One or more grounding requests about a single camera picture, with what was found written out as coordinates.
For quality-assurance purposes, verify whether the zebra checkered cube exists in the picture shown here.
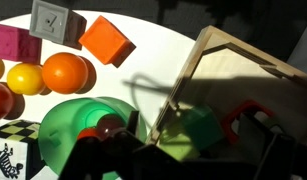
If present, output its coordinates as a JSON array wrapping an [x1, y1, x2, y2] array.
[[0, 119, 44, 180]]

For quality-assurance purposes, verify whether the red tomato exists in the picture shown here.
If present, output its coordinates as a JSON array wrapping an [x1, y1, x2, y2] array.
[[0, 82, 16, 122]]

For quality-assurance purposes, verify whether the small yellow round fruit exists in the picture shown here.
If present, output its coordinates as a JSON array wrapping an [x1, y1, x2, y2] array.
[[6, 62, 47, 96]]

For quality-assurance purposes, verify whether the wooden tray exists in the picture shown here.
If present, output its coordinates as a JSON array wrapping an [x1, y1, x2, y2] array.
[[146, 24, 307, 158]]

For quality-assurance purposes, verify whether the orange fruit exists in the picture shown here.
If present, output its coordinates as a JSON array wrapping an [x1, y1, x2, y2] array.
[[41, 52, 89, 95]]

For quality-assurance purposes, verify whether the green plastic bowl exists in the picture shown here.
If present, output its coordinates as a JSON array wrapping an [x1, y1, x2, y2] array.
[[38, 96, 148, 180]]

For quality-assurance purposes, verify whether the dark plum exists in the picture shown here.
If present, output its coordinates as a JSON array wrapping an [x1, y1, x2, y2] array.
[[96, 113, 127, 138]]

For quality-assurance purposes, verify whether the orange block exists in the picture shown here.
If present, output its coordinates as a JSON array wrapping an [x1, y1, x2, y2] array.
[[78, 15, 137, 69]]

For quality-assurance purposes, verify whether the grey block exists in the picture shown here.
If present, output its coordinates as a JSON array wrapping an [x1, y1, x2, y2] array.
[[28, 0, 88, 51]]

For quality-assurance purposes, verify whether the green cube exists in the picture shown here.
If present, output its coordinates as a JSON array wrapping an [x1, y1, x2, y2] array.
[[181, 104, 226, 151]]

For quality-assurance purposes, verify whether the magenta block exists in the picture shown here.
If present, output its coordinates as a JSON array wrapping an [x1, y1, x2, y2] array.
[[0, 23, 43, 64]]

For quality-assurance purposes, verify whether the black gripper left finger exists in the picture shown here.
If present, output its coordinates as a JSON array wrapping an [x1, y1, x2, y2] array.
[[57, 109, 194, 180]]

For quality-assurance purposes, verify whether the small red fruit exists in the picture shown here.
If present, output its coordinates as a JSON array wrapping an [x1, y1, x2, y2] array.
[[76, 127, 101, 141]]

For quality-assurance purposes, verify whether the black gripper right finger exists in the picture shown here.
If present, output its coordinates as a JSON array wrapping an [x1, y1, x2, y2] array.
[[239, 112, 307, 180]]

